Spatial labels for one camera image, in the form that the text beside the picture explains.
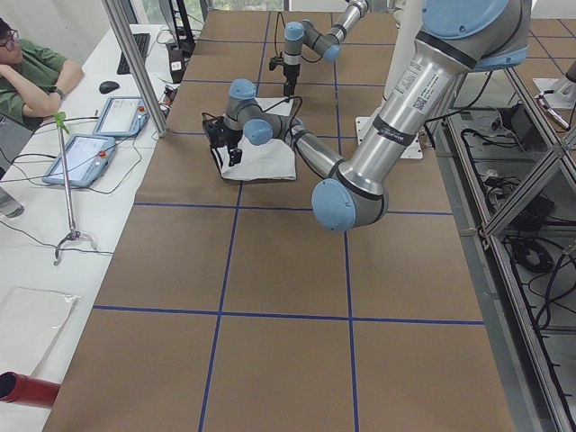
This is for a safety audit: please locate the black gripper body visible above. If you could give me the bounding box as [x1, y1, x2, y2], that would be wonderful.
[222, 128, 243, 156]
[283, 64, 300, 88]

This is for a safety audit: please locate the grey cartoon print t-shirt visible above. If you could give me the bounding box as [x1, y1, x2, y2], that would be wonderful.
[210, 97, 297, 181]

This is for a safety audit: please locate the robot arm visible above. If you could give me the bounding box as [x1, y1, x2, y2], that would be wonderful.
[276, 0, 370, 97]
[202, 1, 532, 231]

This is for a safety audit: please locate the small black labelled box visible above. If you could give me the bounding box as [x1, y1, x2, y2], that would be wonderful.
[168, 49, 185, 84]

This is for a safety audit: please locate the black monitor stand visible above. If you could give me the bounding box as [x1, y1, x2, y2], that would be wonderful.
[162, 0, 196, 59]

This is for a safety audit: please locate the far blue teach pendant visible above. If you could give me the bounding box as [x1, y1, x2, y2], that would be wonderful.
[93, 96, 149, 138]

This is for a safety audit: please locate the blue teach pendant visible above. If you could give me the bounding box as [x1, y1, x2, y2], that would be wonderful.
[93, 96, 149, 138]
[65, 134, 116, 188]

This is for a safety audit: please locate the black keyboard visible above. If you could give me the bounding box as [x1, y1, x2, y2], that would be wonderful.
[116, 32, 152, 76]

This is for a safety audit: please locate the black computer mouse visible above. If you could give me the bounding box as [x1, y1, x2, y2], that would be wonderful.
[98, 80, 120, 95]

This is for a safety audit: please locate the near blue teach pendant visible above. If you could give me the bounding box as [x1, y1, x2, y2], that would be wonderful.
[65, 134, 116, 188]

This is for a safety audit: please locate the metal reacher grabber tool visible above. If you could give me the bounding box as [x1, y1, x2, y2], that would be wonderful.
[53, 112, 97, 266]

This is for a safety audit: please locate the person in green shirt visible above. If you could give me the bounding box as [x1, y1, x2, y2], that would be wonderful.
[1, 22, 85, 131]

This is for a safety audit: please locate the clear plastic bag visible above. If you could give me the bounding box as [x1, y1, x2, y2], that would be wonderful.
[1, 287, 80, 375]

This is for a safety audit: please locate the red cylinder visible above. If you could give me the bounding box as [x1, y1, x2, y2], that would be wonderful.
[1, 372, 60, 409]

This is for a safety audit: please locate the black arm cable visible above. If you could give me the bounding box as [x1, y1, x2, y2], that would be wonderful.
[260, 94, 307, 145]

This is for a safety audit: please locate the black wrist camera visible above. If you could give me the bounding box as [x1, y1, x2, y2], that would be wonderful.
[202, 112, 226, 149]
[268, 56, 284, 71]

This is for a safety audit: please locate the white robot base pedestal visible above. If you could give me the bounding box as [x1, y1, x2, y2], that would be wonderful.
[356, 0, 423, 148]

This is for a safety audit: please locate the aluminium frame post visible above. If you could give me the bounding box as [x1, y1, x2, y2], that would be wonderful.
[102, 0, 167, 138]

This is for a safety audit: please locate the aluminium side frame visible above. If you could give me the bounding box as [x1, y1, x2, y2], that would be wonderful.
[440, 26, 576, 432]

